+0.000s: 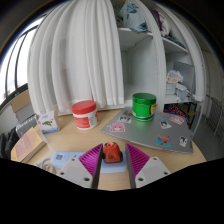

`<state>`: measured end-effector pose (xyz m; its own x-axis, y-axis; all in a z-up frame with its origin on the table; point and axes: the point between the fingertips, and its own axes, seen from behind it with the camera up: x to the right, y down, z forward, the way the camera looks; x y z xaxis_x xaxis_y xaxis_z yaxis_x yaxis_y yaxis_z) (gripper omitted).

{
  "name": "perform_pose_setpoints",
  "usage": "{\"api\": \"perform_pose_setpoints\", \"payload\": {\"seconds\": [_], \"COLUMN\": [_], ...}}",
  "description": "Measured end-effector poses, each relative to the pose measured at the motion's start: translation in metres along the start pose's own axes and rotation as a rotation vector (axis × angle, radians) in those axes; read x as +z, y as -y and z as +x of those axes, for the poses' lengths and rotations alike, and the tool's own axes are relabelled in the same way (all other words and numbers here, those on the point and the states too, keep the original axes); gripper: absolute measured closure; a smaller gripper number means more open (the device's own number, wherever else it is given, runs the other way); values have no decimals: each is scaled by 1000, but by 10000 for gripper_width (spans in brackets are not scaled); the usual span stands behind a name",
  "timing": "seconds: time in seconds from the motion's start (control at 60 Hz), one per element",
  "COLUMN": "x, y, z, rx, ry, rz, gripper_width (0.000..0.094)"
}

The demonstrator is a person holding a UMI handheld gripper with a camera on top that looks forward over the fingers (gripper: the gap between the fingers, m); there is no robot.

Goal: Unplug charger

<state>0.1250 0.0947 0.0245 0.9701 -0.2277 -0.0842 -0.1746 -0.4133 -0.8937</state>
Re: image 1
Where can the black bag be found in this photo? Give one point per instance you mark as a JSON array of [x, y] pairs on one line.
[[8, 143]]

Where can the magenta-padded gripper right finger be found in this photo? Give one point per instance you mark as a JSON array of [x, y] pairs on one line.
[[151, 170]]

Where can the colourful patterned bag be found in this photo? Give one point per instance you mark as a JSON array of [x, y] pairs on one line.
[[175, 111]]

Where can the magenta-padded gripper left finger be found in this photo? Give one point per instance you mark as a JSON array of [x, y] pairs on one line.
[[76, 170]]

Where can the light blue power strip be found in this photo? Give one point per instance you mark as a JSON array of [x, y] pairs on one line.
[[61, 157]]

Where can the white jar with red lid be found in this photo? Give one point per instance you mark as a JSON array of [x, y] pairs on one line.
[[85, 116]]

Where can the yellow book with pink cover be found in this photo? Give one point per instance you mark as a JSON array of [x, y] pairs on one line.
[[27, 145]]

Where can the white metal rack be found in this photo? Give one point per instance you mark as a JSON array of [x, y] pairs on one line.
[[216, 118]]

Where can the brown cardboard box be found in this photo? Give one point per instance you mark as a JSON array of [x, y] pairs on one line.
[[20, 101]]

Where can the small white printed box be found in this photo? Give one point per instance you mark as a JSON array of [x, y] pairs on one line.
[[48, 122]]

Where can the small wooden stool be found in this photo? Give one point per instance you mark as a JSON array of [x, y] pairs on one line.
[[190, 111]]

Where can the silver laptop with stickers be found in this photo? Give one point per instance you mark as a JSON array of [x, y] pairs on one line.
[[146, 133]]

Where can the white curtain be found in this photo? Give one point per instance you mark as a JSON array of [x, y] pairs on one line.
[[76, 56]]

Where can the dark-framed window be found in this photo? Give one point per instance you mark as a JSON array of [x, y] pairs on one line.
[[11, 66]]

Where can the white shelf unit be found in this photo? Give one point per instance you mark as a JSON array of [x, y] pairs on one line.
[[143, 66]]

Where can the grey ribbed suitcase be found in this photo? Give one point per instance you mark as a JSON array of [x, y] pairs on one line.
[[26, 125]]

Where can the green metal can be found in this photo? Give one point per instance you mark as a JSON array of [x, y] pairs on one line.
[[144, 106]]

